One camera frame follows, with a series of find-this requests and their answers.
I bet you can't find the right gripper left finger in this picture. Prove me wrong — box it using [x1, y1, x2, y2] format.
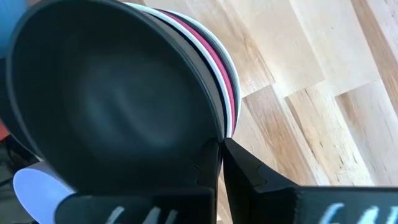
[54, 139, 222, 224]

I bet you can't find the blue bowl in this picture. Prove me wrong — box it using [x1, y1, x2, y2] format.
[0, 0, 29, 60]

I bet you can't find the white bowl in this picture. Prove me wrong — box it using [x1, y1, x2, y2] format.
[124, 1, 233, 138]
[164, 8, 243, 121]

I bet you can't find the black bowl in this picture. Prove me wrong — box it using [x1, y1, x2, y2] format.
[166, 9, 240, 124]
[4, 0, 226, 200]
[0, 57, 38, 156]

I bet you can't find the red bowl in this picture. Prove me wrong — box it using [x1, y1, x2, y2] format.
[0, 119, 10, 142]

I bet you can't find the lavender bowl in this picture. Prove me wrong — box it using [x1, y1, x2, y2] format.
[12, 161, 75, 224]

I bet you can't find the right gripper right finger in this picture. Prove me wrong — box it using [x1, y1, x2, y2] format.
[223, 138, 398, 224]

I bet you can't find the magenta bowl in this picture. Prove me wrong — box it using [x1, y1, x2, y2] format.
[157, 8, 238, 130]

